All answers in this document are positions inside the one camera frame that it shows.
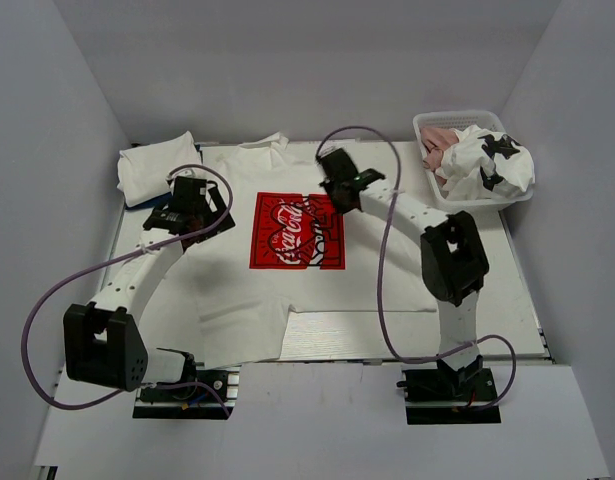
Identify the white red-print t-shirt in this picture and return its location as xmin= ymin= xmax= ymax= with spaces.
xmin=186 ymin=135 xmax=436 ymax=368

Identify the pink t-shirt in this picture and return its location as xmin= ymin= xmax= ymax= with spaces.
xmin=420 ymin=127 xmax=459 ymax=171

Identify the white black-print t-shirt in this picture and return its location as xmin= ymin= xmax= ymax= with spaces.
xmin=431 ymin=125 xmax=535 ymax=201

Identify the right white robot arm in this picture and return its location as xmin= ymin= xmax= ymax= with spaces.
xmin=315 ymin=148 xmax=489 ymax=399

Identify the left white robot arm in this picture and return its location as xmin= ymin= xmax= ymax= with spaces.
xmin=63 ymin=177 xmax=235 ymax=399

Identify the folded blue t-shirt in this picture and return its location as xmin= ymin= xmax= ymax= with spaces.
xmin=124 ymin=142 xmax=203 ymax=211

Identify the folded white t-shirt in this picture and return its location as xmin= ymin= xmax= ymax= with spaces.
xmin=117 ymin=131 xmax=201 ymax=208

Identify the white plastic basket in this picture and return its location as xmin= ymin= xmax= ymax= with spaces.
xmin=413 ymin=110 xmax=535 ymax=213

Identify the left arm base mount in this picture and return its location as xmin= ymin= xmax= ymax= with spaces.
xmin=132 ymin=353 xmax=240 ymax=420

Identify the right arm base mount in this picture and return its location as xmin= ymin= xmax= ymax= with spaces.
xmin=396 ymin=351 xmax=508 ymax=426

